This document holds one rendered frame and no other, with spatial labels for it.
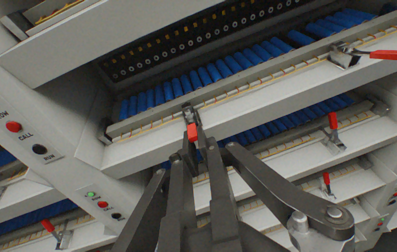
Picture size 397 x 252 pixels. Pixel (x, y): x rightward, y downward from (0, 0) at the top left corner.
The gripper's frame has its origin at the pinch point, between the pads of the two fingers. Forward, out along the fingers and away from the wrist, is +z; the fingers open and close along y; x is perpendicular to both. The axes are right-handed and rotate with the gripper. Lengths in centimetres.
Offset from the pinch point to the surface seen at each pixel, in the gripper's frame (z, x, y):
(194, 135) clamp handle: 0.2, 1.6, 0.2
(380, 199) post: 15, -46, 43
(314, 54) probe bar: 10.2, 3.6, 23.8
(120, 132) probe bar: 10.2, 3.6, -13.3
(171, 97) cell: 13.0, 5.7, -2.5
